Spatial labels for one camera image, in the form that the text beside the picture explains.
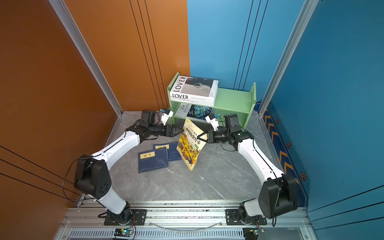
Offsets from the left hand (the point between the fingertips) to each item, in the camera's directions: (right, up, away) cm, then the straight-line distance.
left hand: (180, 129), depth 82 cm
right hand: (+10, -4, -8) cm, 13 cm away
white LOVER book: (+8, +24, +5) cm, 26 cm away
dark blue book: (-18, -20, +10) cm, 28 cm away
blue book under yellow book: (-6, -16, +14) cm, 22 cm away
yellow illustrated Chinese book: (+5, -9, -3) cm, 11 cm away
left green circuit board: (-26, -49, -11) cm, 57 cm away
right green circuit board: (+36, -50, -11) cm, 62 cm away
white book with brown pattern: (+9, +16, +4) cm, 19 cm away
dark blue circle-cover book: (+7, +12, +22) cm, 26 cm away
